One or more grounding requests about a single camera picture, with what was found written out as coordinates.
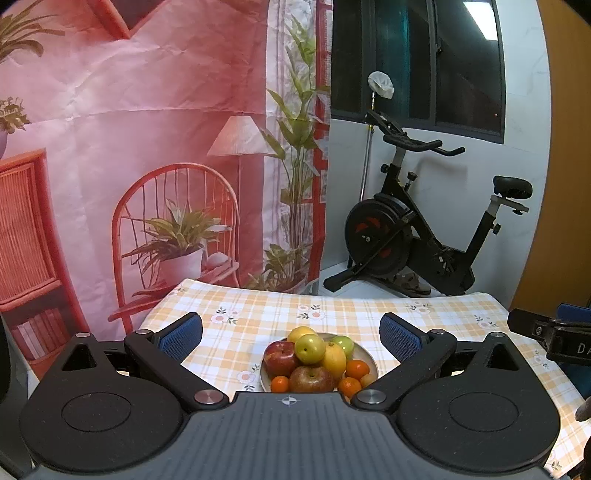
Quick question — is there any wooden door panel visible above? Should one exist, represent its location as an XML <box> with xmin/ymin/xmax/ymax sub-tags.
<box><xmin>512</xmin><ymin>1</ymin><xmax>590</xmax><ymax>315</ymax></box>

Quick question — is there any orange plaid tablecloth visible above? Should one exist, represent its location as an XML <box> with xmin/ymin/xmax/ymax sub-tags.
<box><xmin>115</xmin><ymin>277</ymin><xmax>591</xmax><ymax>480</ymax></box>

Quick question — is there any white cloth on pole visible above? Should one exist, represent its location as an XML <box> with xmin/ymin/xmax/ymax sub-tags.
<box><xmin>368</xmin><ymin>71</ymin><xmax>396</xmax><ymax>100</ymax></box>

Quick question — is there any black exercise bike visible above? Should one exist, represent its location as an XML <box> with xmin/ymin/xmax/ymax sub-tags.
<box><xmin>324</xmin><ymin>109</ymin><xmax>533</xmax><ymax>297</ymax></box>

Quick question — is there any rear right orange mandarin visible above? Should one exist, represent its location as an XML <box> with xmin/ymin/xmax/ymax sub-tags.
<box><xmin>345</xmin><ymin>359</ymin><xmax>370</xmax><ymax>381</ymax></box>

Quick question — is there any pink printed backdrop curtain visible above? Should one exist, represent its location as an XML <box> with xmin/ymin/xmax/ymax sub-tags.
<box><xmin>1</xmin><ymin>1</ymin><xmax>332</xmax><ymax>376</ymax></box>

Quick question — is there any small brown fruit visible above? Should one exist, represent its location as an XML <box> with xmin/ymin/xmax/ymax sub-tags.
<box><xmin>360</xmin><ymin>373</ymin><xmax>377</xmax><ymax>388</ymax></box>

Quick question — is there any middle orange mandarin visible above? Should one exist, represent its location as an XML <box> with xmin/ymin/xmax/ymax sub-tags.
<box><xmin>338</xmin><ymin>377</ymin><xmax>363</xmax><ymax>400</ymax></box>

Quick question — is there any dark window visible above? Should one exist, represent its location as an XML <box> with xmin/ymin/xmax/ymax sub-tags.
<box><xmin>331</xmin><ymin>0</ymin><xmax>506</xmax><ymax>143</ymax></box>

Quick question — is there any dark red apple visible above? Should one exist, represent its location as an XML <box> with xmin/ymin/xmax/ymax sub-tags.
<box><xmin>263</xmin><ymin>341</ymin><xmax>301</xmax><ymax>378</ymax></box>

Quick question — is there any left orange mandarin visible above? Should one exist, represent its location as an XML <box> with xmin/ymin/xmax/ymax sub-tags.
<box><xmin>270</xmin><ymin>376</ymin><xmax>290</xmax><ymax>393</ymax></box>

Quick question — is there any yellow lemon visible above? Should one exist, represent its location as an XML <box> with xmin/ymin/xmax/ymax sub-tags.
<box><xmin>287</xmin><ymin>326</ymin><xmax>315</xmax><ymax>343</ymax></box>
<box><xmin>322</xmin><ymin>341</ymin><xmax>348</xmax><ymax>382</ymax></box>

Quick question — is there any grey round plate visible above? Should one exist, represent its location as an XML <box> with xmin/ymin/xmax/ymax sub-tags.
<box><xmin>259</xmin><ymin>332</ymin><xmax>379</xmax><ymax>393</ymax></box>

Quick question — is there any orange mandarin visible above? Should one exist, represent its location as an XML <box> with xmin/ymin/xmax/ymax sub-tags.
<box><xmin>338</xmin><ymin>377</ymin><xmax>363</xmax><ymax>400</ymax></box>
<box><xmin>270</xmin><ymin>376</ymin><xmax>290</xmax><ymax>393</ymax></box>
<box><xmin>345</xmin><ymin>359</ymin><xmax>370</xmax><ymax>381</ymax></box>

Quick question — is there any large red-yellow apple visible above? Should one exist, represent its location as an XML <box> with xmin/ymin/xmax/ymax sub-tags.
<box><xmin>290</xmin><ymin>366</ymin><xmax>335</xmax><ymax>393</ymax></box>

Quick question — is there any yellow-green apple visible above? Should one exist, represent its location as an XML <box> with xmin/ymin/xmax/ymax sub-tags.
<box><xmin>294</xmin><ymin>334</ymin><xmax>325</xmax><ymax>365</ymax></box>

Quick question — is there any rear yellow lemon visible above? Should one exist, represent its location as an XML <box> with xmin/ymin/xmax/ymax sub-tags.
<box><xmin>287</xmin><ymin>326</ymin><xmax>315</xmax><ymax>343</ymax></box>

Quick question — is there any small green apple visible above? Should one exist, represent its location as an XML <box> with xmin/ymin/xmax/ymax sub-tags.
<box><xmin>331</xmin><ymin>335</ymin><xmax>355</xmax><ymax>360</ymax></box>

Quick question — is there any front yellow lemon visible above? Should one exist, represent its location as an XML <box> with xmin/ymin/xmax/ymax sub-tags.
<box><xmin>322</xmin><ymin>341</ymin><xmax>348</xmax><ymax>382</ymax></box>

